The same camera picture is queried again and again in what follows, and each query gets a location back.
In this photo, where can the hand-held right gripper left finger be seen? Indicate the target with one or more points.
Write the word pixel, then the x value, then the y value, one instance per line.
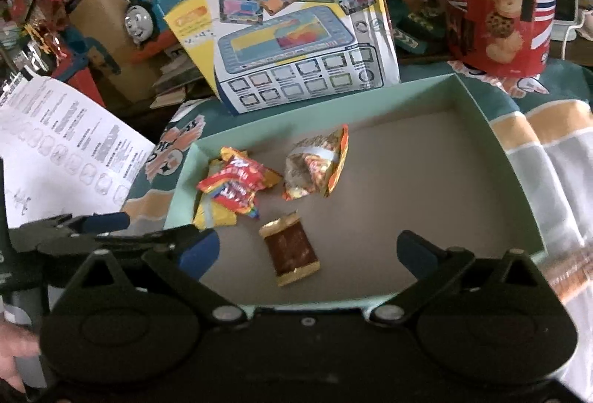
pixel 199 252

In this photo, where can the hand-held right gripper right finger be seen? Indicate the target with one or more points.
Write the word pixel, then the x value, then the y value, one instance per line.
pixel 413 251

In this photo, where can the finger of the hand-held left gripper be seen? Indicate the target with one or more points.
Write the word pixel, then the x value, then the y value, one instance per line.
pixel 106 222
pixel 120 241

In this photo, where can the mint green cardboard box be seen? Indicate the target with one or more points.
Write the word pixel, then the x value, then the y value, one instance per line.
pixel 394 176

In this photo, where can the person's left hand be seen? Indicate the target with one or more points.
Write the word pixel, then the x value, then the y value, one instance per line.
pixel 14 343

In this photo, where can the flat yellow packet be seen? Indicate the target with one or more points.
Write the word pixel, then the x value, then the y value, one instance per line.
pixel 208 218

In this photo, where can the red rainbow candy packet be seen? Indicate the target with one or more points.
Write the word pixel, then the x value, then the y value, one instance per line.
pixel 236 185

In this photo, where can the brown and gold snack packet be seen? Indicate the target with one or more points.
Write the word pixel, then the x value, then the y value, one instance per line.
pixel 289 250

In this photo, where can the white printed paper sheet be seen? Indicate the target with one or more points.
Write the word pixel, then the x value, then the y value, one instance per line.
pixel 55 143

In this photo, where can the orange and silver snack packet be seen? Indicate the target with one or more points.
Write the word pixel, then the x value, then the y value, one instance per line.
pixel 315 167

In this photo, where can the stack of books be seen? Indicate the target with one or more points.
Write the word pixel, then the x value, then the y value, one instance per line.
pixel 171 83

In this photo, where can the red and blue toy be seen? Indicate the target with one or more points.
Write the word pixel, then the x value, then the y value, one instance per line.
pixel 78 69

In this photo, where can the clear cookie roll packet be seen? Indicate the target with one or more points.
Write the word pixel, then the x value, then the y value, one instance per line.
pixel 572 278

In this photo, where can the brown cardboard box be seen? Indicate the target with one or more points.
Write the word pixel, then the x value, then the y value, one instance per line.
pixel 102 32

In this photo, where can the blue toy train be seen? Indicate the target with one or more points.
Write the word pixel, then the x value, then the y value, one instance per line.
pixel 143 14

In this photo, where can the toy tablet box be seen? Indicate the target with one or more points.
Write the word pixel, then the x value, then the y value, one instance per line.
pixel 296 37

